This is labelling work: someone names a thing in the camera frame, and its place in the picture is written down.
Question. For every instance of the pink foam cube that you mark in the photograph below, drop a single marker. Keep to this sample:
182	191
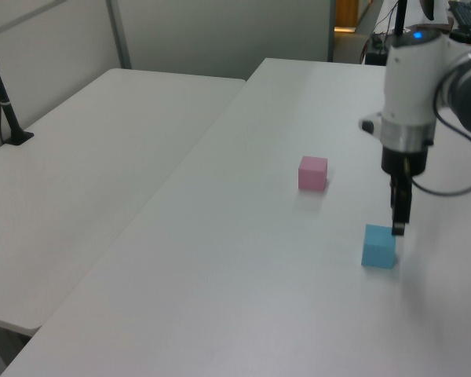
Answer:
312	173

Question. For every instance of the grey wall edge post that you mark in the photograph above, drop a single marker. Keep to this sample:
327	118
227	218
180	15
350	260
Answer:
331	29

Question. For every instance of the black keyboard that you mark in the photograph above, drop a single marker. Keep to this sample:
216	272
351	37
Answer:
465	13

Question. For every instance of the black monitor stand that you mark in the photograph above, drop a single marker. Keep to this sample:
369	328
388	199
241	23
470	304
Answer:
400	15

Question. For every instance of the black pole stand with base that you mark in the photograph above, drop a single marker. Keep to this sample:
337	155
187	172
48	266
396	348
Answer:
3	106

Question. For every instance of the blue foam cube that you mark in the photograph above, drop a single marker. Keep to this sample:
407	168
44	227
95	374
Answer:
378	248

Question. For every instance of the black box with green lights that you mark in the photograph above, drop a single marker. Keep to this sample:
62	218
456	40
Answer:
377	53

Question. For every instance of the black desk device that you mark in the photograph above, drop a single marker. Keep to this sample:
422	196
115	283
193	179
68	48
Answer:
461	37

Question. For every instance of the white adjacent table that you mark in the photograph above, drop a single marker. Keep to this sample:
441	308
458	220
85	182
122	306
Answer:
82	165

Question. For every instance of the grey partition frame post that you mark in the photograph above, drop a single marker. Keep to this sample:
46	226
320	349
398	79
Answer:
119	35

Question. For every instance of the orange wooden door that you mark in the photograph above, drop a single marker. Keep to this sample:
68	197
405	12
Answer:
345	13

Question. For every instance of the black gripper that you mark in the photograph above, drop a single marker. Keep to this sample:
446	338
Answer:
403	161

